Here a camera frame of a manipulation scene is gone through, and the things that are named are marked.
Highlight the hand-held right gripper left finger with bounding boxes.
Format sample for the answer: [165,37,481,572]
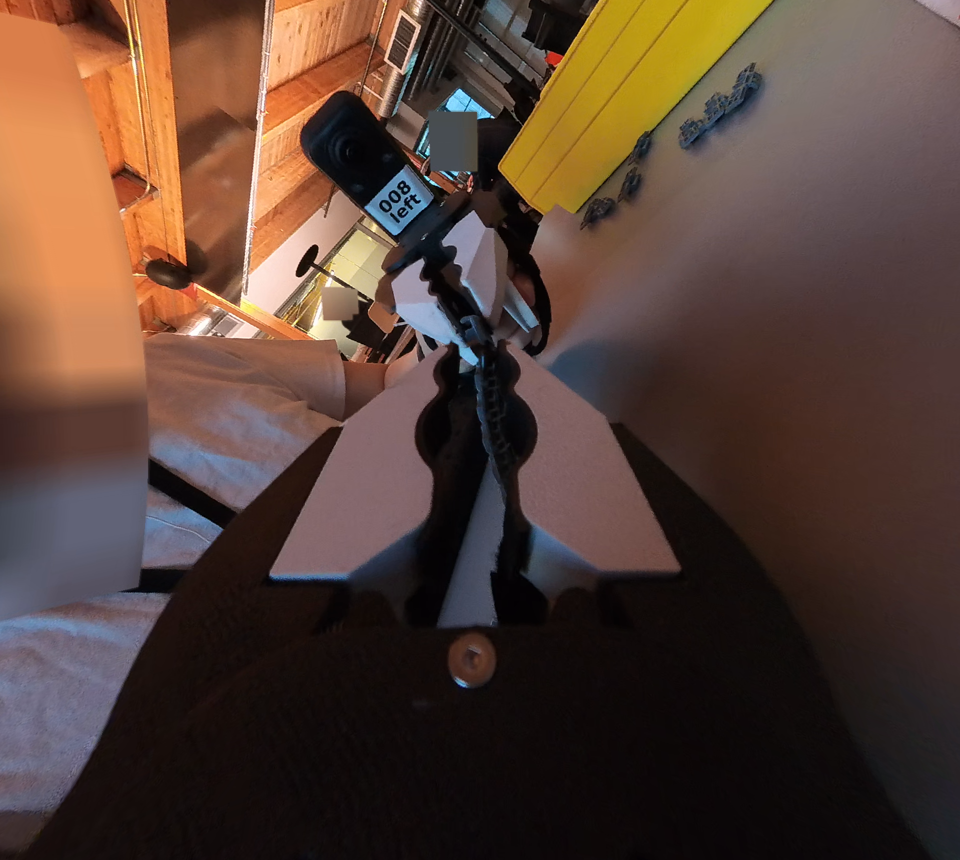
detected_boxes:
[268,350,460,627]

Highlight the scattered loose track links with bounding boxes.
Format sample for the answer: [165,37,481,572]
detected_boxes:
[581,69,763,230]

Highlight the black dome ceiling fixture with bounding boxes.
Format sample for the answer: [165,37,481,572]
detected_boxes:
[142,256,193,290]

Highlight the grey toy track chain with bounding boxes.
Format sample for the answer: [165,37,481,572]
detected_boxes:
[468,343,528,576]

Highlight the person's left forearm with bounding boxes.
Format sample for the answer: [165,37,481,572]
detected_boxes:
[341,359,412,420]

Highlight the yellow plastic bin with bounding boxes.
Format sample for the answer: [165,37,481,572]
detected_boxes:
[498,0,847,215]

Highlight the white air vent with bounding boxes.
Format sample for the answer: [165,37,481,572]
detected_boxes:
[384,9,423,72]

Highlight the silver duct with grille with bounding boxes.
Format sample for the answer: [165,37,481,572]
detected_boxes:
[178,305,250,338]

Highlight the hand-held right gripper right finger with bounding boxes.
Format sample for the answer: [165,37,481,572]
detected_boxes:
[495,343,682,627]

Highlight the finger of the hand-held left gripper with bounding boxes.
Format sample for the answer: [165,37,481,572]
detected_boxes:
[448,209,504,329]
[390,263,471,351]

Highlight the small bright window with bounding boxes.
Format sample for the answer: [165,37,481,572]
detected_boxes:
[435,88,498,119]

